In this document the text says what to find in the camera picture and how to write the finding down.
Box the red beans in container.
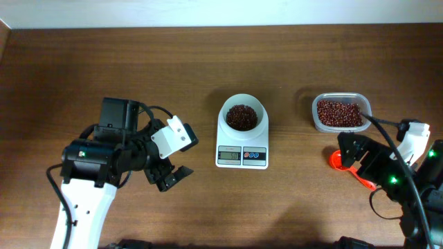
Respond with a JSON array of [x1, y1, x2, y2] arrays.
[[316, 100, 363, 127]]

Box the white digital kitchen scale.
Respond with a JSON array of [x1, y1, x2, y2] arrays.
[[215, 103, 269, 170]]

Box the red beans in bowl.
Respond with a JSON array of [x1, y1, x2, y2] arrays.
[[226, 104, 258, 131]]

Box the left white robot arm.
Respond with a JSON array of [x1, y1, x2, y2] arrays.
[[46, 98, 199, 248]]

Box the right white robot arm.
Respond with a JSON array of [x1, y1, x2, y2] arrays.
[[338, 132, 442, 248]]

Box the white round bowl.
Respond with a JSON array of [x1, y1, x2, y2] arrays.
[[219, 93, 268, 132]]

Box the red plastic measuring scoop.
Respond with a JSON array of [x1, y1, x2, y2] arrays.
[[329, 150, 377, 191]]

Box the clear plastic bean container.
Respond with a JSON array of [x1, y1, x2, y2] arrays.
[[311, 93, 372, 133]]

